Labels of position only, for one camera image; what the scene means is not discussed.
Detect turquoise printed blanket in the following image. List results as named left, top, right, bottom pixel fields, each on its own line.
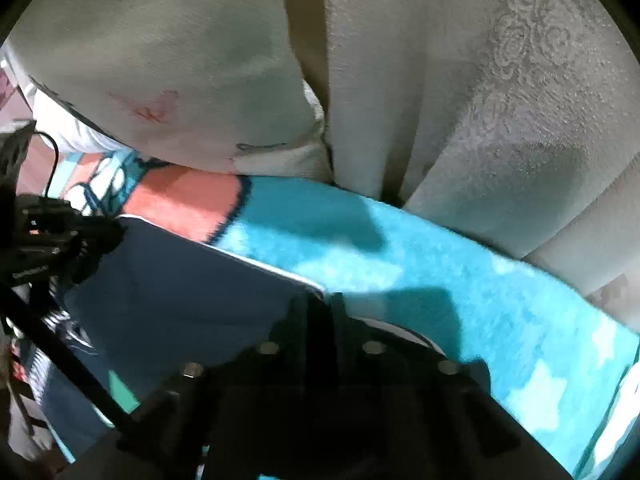
left=47, top=152, right=640, bottom=477

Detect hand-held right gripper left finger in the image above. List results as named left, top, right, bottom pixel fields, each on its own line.
left=116, top=292, right=328, bottom=480

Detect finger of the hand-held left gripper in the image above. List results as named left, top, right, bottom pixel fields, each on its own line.
left=75, top=216, right=125, bottom=283

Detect black cable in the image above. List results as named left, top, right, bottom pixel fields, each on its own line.
left=27, top=131, right=61, bottom=200

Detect black rod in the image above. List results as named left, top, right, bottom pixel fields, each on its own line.
left=0, top=282, right=151, bottom=441

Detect white cloth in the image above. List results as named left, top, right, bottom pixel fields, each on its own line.
left=0, top=42, right=136, bottom=157

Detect navy blue pants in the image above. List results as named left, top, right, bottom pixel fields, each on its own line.
left=30, top=214, right=331, bottom=461

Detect cream cushion with red mark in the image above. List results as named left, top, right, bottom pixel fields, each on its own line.
left=9, top=0, right=332, bottom=183

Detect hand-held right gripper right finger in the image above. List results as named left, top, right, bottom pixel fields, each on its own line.
left=327, top=292, right=521, bottom=480

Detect cream embossed cushion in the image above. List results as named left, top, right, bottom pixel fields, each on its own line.
left=320, top=0, right=640, bottom=261

